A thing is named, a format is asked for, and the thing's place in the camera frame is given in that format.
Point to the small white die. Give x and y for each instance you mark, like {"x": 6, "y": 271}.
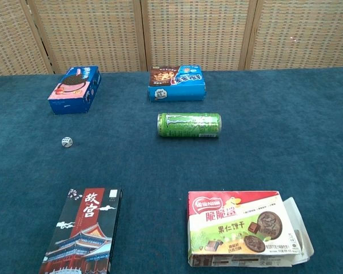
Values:
{"x": 66, "y": 141}

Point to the green energy drink can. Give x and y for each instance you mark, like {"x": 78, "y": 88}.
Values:
{"x": 188, "y": 125}

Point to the blue chocolate cookie box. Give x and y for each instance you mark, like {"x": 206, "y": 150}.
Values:
{"x": 175, "y": 84}

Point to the blue felt table cloth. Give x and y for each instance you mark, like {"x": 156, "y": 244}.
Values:
{"x": 274, "y": 142}

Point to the blue pink Oreo box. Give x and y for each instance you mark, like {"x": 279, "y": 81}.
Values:
{"x": 74, "y": 94}

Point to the woven folding screen panel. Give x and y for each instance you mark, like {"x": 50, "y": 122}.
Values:
{"x": 197, "y": 31}
{"x": 8, "y": 37}
{"x": 88, "y": 34}
{"x": 303, "y": 34}

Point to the red white Nestle biscuit box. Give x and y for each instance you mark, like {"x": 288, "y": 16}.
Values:
{"x": 240, "y": 228}

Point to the black red palace box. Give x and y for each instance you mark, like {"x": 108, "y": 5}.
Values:
{"x": 83, "y": 234}

